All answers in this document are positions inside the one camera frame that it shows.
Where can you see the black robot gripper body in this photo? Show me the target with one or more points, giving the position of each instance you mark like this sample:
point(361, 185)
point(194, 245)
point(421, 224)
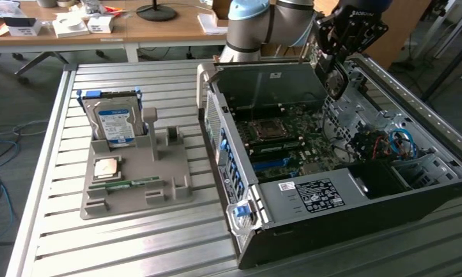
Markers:
point(362, 26)

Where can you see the black Nvidia graphics card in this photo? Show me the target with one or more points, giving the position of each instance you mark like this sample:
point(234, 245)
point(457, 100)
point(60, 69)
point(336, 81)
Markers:
point(335, 83)

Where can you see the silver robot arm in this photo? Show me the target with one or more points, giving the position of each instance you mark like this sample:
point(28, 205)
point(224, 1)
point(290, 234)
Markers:
point(246, 31)

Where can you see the wooden cabinet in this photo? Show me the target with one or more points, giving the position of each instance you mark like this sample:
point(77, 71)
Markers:
point(403, 29)

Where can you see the white booklet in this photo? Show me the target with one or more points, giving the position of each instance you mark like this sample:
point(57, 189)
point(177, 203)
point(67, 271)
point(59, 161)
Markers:
point(210, 24)

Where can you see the CPU socket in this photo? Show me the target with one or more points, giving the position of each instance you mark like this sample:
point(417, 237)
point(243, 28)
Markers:
point(271, 128)

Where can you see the green motherboard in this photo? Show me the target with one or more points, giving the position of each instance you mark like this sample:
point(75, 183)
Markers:
point(315, 144)

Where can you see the black installed RAM stick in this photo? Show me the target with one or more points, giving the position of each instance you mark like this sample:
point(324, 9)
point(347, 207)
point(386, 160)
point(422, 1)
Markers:
point(276, 145)

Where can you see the wooden office desk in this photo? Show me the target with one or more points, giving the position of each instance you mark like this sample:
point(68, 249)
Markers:
point(157, 29)

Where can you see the black round lamp base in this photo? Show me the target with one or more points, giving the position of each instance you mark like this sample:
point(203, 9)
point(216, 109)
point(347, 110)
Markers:
point(156, 13)

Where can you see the blue expansion slot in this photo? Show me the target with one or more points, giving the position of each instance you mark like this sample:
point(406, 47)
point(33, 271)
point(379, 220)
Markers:
point(270, 165)

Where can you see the metal disk bay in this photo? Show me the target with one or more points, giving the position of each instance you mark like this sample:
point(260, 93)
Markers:
point(427, 170)

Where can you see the small white cardboard box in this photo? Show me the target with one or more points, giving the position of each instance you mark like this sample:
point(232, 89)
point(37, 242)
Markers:
point(100, 24)

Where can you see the grey power supply unit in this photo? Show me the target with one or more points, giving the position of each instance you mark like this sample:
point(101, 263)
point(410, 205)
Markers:
point(284, 202)

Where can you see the hard disk in blue carrier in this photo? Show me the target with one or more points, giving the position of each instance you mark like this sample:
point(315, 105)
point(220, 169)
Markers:
point(113, 121)

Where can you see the white box with tape roll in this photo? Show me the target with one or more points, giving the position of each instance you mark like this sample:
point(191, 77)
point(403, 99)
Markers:
point(69, 26)

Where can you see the black open PC case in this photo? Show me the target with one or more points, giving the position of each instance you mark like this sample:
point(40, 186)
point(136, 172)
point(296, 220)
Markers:
point(331, 231)

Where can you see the grey printed parts rack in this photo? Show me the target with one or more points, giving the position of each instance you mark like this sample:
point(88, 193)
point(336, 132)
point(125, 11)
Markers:
point(137, 173)

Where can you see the green RAM stick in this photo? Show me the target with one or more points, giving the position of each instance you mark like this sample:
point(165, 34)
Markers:
point(137, 181)

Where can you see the copper-topped CPU chip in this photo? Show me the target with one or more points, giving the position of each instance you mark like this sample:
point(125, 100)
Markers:
point(105, 168)

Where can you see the white box with black top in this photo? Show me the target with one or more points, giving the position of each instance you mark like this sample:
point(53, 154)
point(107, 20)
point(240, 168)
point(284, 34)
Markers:
point(22, 27)

